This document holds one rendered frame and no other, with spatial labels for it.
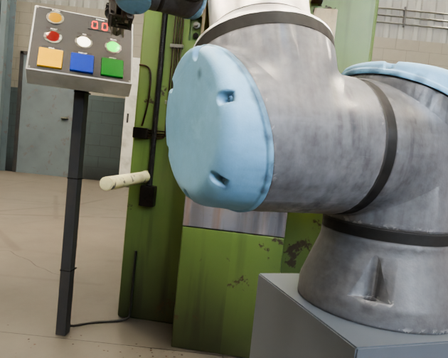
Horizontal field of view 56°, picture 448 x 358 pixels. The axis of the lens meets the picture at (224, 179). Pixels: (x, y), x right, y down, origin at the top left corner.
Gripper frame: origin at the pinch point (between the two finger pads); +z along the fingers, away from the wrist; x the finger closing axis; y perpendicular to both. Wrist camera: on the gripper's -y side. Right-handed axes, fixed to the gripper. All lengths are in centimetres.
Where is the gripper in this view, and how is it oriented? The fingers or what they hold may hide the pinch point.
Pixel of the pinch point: (116, 30)
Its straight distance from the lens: 153.0
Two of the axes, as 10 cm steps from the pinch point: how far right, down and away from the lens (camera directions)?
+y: 0.7, 9.1, -4.1
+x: 9.4, 0.7, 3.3
